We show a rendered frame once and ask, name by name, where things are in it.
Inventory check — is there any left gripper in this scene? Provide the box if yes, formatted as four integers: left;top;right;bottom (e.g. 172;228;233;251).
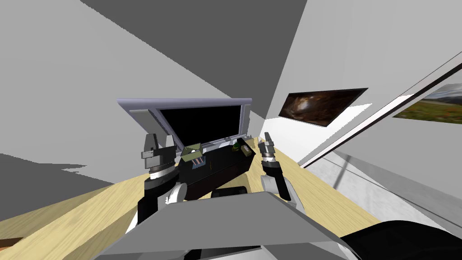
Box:
141;133;178;171

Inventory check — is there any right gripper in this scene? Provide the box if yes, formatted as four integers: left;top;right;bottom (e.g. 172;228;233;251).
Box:
258;131;277;160

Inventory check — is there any olive green open box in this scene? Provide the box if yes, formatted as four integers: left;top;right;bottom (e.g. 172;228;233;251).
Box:
180;143;203;163

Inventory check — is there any grey framed television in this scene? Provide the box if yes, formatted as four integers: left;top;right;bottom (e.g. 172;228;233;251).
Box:
117;97;253;153

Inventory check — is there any black television stand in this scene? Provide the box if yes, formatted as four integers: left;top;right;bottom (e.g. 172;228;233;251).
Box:
176;137;257;201

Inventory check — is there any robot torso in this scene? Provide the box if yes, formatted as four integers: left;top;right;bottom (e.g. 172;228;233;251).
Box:
92;186;362;260

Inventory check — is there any dark brown wall picture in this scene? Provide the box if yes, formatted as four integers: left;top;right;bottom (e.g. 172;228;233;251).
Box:
278;88;369;128

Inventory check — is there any green landscape wall picture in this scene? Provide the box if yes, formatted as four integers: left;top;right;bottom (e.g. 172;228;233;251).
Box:
392;83;462;125

